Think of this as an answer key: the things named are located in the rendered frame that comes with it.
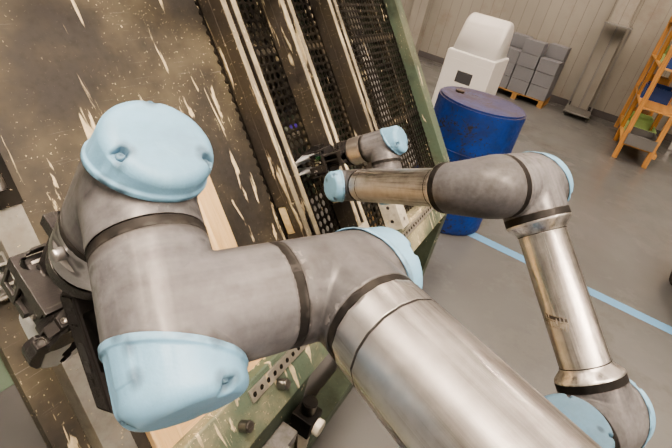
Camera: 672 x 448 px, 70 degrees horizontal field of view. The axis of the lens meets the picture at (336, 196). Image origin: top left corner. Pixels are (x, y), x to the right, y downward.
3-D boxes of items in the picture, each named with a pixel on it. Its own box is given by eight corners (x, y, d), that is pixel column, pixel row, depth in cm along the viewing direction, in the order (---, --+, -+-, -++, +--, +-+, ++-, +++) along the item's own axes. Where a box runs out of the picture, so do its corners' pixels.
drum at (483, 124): (488, 217, 414) (536, 107, 367) (466, 247, 360) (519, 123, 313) (419, 186, 439) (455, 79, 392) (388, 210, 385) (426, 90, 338)
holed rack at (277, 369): (252, 403, 106) (253, 403, 106) (247, 392, 106) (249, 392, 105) (456, 182, 240) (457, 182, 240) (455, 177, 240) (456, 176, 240)
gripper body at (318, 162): (302, 154, 130) (338, 143, 123) (318, 146, 137) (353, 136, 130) (311, 180, 131) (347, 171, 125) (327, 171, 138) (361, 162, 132)
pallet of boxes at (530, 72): (547, 103, 888) (572, 48, 840) (540, 108, 833) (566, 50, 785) (495, 85, 928) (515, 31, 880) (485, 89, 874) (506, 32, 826)
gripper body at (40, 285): (76, 257, 50) (108, 193, 43) (120, 324, 49) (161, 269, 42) (-5, 289, 44) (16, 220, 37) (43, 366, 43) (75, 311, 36)
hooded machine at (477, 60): (442, 113, 669) (478, 10, 604) (484, 130, 642) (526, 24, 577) (421, 121, 614) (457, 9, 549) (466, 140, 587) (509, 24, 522)
